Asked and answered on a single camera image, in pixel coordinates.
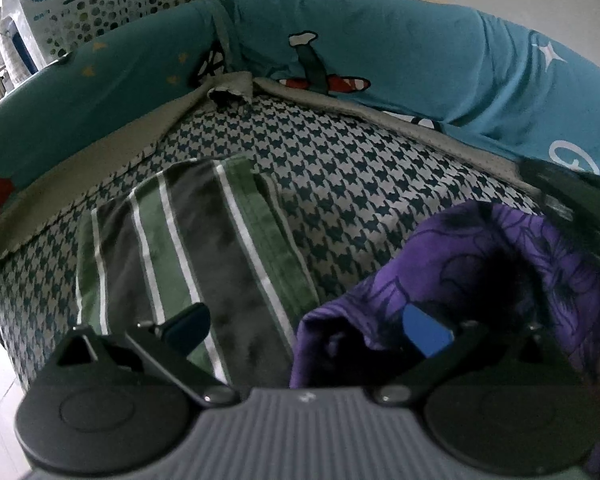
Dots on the green striped folded cloth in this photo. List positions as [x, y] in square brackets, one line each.
[205, 240]

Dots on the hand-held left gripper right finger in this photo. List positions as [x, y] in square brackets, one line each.
[425, 332]

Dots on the purple floral garment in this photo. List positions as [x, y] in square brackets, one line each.
[480, 250]

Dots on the blue container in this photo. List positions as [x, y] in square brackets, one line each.
[20, 47]

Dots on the white perforated basket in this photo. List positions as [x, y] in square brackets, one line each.
[120, 10]

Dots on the white woven sack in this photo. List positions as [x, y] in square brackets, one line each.
[10, 10]

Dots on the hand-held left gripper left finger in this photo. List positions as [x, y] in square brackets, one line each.
[192, 324]

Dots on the houndstooth mattress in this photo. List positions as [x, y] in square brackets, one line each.
[355, 160]

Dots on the teal printed bed bumper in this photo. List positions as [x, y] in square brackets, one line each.
[405, 50]

